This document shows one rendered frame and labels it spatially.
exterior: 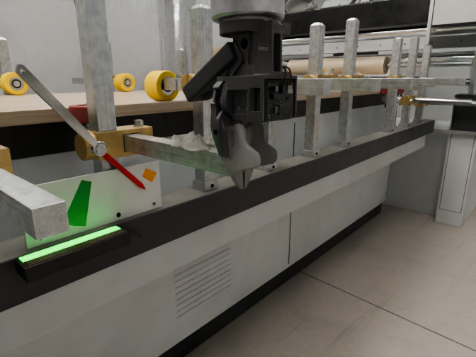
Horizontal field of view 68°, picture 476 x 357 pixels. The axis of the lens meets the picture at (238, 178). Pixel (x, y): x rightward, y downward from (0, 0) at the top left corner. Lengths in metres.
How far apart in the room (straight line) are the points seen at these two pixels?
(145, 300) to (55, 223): 0.81
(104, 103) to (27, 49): 7.48
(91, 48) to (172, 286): 0.78
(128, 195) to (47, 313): 0.25
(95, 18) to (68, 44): 7.70
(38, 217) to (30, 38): 7.85
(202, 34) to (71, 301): 0.59
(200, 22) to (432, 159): 2.28
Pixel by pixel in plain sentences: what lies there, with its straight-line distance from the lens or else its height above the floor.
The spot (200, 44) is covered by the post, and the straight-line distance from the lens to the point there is 0.82.
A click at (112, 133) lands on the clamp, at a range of 0.68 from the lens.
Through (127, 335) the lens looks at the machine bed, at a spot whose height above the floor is 0.25.
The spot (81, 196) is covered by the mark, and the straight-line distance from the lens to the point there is 0.67.
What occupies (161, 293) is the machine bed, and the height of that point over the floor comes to 0.32.
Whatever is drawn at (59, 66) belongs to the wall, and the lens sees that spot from 8.28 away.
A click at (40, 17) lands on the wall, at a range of 8.28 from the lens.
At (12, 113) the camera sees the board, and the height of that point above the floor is 0.90.
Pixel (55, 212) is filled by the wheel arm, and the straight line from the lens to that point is 0.36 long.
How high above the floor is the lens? 0.96
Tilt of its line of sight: 16 degrees down
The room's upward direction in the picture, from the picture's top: straight up
